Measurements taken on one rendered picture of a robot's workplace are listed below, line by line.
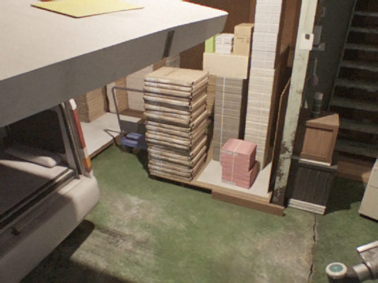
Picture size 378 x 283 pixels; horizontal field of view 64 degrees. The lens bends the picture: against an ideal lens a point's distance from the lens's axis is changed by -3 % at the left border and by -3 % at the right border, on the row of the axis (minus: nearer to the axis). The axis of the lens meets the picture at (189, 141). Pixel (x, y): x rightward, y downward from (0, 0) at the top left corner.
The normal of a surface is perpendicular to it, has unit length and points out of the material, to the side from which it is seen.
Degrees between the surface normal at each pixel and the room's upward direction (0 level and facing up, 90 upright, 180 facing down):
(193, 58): 90
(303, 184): 90
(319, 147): 90
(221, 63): 91
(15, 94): 106
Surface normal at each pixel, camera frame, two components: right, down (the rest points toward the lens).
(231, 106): -0.40, 0.42
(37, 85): 0.85, 0.45
